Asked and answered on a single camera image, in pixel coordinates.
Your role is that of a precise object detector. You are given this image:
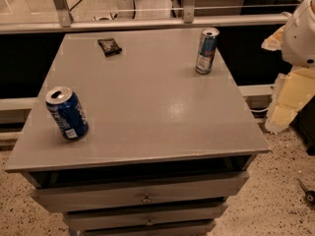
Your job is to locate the grey drawer cabinet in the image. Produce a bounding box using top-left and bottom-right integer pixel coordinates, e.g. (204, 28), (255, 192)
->
(4, 28), (272, 236)

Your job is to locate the redbull can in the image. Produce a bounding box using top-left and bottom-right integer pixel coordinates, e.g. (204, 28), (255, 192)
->
(196, 28), (220, 75)

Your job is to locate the top drawer with knob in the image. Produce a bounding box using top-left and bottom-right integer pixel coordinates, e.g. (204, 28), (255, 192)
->
(31, 171), (249, 212)

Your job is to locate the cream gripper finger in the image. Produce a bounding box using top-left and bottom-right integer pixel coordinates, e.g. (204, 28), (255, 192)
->
(261, 27), (284, 51)
(265, 66), (315, 133)

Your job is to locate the middle drawer with knob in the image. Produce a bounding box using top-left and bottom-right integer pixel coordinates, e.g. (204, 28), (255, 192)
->
(64, 202), (227, 231)

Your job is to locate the metal railing frame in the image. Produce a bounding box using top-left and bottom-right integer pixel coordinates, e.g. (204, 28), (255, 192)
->
(0, 0), (303, 34)

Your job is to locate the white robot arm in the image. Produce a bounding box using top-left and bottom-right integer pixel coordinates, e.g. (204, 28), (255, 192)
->
(261, 0), (315, 133)

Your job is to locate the drawer with knob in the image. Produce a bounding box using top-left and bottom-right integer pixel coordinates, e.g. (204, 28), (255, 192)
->
(31, 171), (249, 212)
(64, 202), (227, 231)

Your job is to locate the blue pepsi can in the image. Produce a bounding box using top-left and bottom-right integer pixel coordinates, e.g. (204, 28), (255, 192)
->
(45, 87), (89, 140)

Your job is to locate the white cable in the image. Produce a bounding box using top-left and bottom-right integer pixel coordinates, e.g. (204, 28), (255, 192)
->
(249, 103), (271, 114)

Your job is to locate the black snack packet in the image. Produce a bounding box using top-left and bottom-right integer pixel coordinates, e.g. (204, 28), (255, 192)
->
(97, 37), (122, 57)

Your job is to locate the black tool on floor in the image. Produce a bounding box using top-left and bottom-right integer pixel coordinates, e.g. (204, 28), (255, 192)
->
(298, 179), (315, 205)

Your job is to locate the bottom drawer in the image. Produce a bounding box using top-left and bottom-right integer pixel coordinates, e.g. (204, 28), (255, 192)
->
(82, 219), (216, 236)

